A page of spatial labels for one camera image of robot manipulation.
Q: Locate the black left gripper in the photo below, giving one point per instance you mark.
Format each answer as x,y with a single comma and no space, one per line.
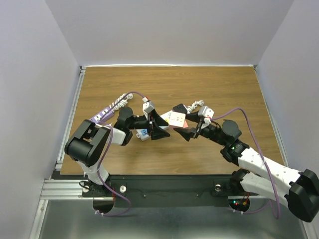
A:
156,132

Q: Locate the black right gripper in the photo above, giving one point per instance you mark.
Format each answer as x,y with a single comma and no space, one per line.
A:
195,117

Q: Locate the pink cube socket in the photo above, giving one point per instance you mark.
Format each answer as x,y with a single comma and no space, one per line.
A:
177,120

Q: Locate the white multicolour power strip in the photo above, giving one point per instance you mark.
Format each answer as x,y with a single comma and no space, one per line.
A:
144,134

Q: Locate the black cube socket adapter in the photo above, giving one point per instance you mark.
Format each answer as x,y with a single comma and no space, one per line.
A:
181,108

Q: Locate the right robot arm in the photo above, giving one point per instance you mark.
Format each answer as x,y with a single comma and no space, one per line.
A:
304,206

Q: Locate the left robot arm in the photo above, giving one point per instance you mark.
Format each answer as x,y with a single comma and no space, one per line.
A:
87,143

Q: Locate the purple power strip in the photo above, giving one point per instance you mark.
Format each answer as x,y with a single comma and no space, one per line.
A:
103,115

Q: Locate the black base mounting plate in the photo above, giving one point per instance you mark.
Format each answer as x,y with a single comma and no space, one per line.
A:
117,201

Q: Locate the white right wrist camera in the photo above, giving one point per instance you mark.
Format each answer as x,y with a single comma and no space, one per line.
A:
206,113

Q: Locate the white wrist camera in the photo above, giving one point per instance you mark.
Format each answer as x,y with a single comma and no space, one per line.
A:
148,106
206,113

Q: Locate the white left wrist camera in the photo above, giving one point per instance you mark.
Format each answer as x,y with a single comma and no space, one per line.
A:
148,106

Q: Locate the aluminium frame rail left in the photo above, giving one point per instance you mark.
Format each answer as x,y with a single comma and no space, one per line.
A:
60,158

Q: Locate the aluminium front rail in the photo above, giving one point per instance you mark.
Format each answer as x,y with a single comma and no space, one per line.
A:
161,185

